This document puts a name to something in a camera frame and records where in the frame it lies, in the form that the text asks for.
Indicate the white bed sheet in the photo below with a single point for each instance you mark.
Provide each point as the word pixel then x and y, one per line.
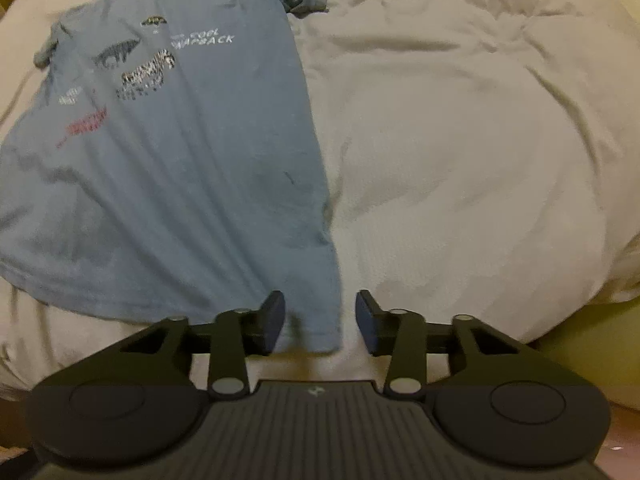
pixel 450 160

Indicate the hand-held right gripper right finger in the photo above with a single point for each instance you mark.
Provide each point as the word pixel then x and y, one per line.
pixel 365 324

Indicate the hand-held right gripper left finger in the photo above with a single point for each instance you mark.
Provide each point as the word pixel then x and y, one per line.
pixel 276 324

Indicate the blue printed t-shirt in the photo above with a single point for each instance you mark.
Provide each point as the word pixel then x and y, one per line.
pixel 200 170

